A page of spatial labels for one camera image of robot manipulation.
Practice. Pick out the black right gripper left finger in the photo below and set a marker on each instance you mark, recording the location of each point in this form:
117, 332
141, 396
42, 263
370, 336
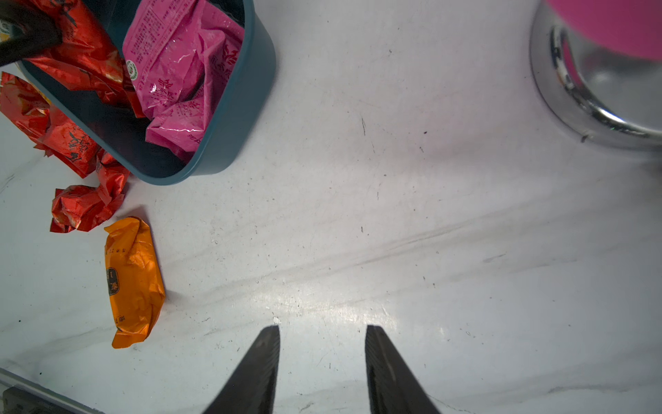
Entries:
252, 386

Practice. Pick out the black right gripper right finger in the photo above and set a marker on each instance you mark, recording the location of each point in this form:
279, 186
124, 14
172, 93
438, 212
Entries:
392, 387

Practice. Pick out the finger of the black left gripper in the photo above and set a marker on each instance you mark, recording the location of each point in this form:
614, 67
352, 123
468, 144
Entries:
32, 32

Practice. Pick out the red tea bag front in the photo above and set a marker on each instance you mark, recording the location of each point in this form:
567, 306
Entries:
87, 59

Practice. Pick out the red tea bag pile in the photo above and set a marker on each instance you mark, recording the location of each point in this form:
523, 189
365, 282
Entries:
51, 131
83, 208

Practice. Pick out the pink tea bag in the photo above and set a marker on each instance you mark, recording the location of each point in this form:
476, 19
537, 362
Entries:
181, 51
180, 108

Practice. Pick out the orange tea bag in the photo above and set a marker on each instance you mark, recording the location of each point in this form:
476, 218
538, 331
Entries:
136, 289

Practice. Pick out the pink tea bag front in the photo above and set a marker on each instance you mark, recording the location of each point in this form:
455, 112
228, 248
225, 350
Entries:
180, 108

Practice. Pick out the teal plastic storage box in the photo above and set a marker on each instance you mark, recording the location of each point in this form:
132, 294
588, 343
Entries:
123, 135

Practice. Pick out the chrome glass holder stand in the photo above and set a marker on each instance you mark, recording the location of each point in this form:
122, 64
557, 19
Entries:
603, 97

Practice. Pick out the pink plastic goblet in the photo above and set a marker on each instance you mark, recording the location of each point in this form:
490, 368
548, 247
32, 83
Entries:
631, 27

